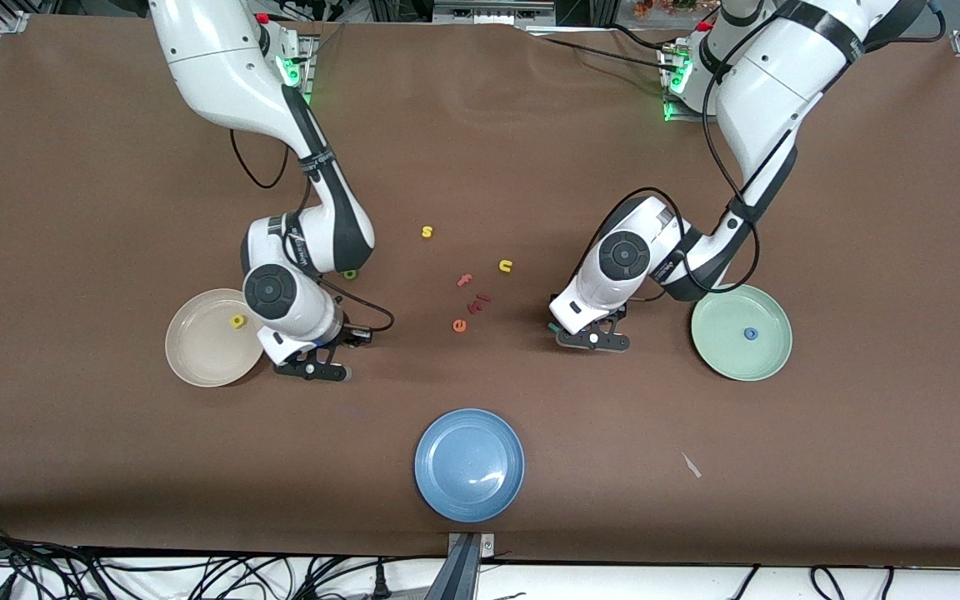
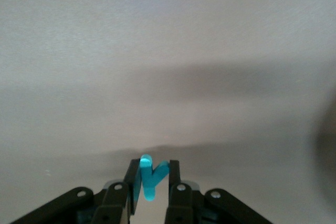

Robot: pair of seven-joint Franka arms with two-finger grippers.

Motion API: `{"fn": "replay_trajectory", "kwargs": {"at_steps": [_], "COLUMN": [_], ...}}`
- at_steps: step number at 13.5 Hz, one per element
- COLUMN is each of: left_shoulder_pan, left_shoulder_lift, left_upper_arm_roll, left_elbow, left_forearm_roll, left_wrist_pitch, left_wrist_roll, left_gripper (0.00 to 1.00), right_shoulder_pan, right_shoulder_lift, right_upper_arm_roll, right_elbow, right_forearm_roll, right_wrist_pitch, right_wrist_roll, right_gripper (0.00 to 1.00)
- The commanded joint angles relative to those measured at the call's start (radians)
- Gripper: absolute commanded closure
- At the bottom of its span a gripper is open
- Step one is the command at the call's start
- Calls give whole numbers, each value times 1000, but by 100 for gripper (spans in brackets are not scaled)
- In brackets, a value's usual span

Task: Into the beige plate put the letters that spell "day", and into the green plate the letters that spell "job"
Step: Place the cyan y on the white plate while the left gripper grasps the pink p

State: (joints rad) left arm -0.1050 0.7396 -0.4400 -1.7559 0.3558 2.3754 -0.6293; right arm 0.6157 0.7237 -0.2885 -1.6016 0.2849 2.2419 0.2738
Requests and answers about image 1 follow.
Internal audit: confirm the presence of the beige brown plate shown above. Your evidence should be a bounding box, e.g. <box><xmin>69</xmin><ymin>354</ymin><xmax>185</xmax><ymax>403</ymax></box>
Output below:
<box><xmin>165</xmin><ymin>288</ymin><xmax>269</xmax><ymax>388</ymax></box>

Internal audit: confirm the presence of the light green plate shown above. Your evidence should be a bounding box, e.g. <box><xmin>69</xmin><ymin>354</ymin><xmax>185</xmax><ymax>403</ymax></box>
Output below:
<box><xmin>691</xmin><ymin>283</ymin><xmax>793</xmax><ymax>383</ymax></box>

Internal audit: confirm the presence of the blue plate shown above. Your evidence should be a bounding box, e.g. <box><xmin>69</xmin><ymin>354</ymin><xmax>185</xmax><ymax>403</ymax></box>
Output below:
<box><xmin>414</xmin><ymin>407</ymin><xmax>526</xmax><ymax>524</ymax></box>

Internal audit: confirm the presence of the orange decoration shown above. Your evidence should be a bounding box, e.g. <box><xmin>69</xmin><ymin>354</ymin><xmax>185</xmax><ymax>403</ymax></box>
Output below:
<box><xmin>632</xmin><ymin>0</ymin><xmax>699</xmax><ymax>19</ymax></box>

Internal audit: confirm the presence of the grey metal box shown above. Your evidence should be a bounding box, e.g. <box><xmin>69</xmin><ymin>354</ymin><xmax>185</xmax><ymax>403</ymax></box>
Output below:
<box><xmin>432</xmin><ymin>0</ymin><xmax>558</xmax><ymax>26</ymax></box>

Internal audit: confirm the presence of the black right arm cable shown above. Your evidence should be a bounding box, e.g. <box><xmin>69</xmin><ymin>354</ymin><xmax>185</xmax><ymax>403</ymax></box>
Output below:
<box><xmin>228</xmin><ymin>129</ymin><xmax>398</xmax><ymax>334</ymax></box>

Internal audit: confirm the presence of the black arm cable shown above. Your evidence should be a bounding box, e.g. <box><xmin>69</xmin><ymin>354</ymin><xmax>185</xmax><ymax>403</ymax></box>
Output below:
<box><xmin>228</xmin><ymin>129</ymin><xmax>398</xmax><ymax>334</ymax></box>
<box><xmin>572</xmin><ymin>17</ymin><xmax>948</xmax><ymax>297</ymax></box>

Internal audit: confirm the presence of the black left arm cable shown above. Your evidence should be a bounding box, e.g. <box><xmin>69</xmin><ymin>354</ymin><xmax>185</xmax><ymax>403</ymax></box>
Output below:
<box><xmin>572</xmin><ymin>17</ymin><xmax>948</xmax><ymax>297</ymax></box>

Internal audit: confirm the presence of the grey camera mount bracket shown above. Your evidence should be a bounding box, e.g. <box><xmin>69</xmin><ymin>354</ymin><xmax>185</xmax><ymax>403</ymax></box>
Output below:
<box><xmin>426</xmin><ymin>532</ymin><xmax>498</xmax><ymax>600</ymax></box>

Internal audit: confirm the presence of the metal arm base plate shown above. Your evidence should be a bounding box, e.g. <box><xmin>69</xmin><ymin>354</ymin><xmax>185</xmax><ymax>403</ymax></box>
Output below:
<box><xmin>276</xmin><ymin>21</ymin><xmax>319</xmax><ymax>108</ymax></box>
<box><xmin>659</xmin><ymin>42</ymin><xmax>723</xmax><ymax>124</ymax></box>

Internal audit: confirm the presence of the black base cable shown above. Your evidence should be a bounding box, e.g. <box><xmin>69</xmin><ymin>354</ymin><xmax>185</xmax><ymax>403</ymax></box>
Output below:
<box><xmin>601</xmin><ymin>22</ymin><xmax>685</xmax><ymax>54</ymax></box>
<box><xmin>526</xmin><ymin>33</ymin><xmax>681</xmax><ymax>71</ymax></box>

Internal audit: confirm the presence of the black cable with plug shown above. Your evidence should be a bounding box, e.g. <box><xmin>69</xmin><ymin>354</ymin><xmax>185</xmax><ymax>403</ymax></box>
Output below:
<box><xmin>728</xmin><ymin>565</ymin><xmax>761</xmax><ymax>600</ymax></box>

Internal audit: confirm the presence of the looped black cable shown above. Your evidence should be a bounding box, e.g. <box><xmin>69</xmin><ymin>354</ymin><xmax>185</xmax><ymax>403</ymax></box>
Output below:
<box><xmin>807</xmin><ymin>565</ymin><xmax>895</xmax><ymax>600</ymax></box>

